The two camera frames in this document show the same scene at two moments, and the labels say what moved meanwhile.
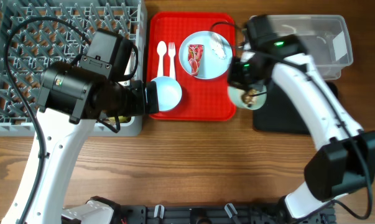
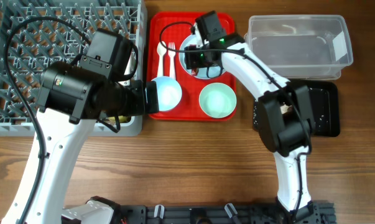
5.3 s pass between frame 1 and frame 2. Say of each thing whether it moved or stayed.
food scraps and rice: moved
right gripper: moved
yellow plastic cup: stayed
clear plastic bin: stayed
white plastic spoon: stayed
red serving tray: stayed
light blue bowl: stayed
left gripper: stayed
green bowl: moved
